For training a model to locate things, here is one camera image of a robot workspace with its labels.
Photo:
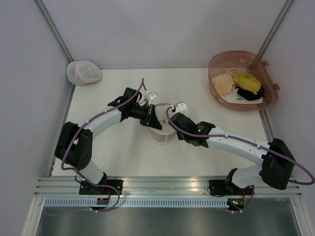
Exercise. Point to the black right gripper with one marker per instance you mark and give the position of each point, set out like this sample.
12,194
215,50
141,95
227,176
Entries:
189,118

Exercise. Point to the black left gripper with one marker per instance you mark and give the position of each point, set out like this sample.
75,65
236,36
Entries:
153,121

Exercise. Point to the beige round mesh laundry bag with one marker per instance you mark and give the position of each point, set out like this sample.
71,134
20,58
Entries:
167,133

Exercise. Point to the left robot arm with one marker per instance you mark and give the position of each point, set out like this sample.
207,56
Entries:
74,146

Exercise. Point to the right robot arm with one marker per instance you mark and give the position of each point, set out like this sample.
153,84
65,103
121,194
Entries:
273,162

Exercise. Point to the beige bra in basket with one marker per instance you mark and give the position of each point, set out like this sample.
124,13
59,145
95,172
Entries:
224,83

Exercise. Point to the white pink-trimmed mesh laundry bag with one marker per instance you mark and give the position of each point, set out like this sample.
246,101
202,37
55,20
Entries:
81,73

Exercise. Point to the white garment in basket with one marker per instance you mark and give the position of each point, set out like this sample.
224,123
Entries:
234,98

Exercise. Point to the translucent pink plastic basket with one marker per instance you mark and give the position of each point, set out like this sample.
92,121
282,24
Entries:
231,63

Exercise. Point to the black garment in basket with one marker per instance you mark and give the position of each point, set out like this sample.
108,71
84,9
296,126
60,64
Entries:
250,96

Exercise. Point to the yellow garment in basket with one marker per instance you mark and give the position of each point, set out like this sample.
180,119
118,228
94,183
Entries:
247,82

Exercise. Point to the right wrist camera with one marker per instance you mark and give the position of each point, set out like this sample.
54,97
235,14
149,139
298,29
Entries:
180,107

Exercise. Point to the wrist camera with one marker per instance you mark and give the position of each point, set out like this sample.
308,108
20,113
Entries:
151,95
180,107

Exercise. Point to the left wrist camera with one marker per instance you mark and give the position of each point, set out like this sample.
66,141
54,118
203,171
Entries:
151,95

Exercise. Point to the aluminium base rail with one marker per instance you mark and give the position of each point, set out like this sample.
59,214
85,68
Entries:
66,186

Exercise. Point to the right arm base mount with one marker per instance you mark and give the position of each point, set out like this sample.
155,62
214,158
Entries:
225,187

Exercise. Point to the white slotted cable duct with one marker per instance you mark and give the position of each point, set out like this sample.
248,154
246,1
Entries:
136,202

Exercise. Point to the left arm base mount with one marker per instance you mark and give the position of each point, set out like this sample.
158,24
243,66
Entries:
104,187

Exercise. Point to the left aluminium frame post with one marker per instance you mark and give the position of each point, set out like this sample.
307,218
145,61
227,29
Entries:
53,28

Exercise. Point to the aluminium frame post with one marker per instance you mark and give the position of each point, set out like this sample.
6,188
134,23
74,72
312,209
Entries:
285,9
53,28

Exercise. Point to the right aluminium frame post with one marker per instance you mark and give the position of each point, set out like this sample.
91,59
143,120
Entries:
285,9

